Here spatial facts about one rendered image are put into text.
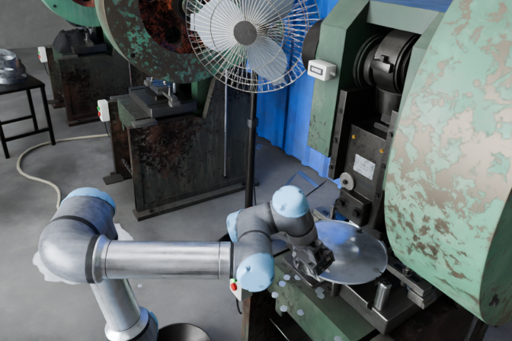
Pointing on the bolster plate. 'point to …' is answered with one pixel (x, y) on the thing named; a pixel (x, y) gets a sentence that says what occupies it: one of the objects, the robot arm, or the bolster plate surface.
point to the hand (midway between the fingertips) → (313, 270)
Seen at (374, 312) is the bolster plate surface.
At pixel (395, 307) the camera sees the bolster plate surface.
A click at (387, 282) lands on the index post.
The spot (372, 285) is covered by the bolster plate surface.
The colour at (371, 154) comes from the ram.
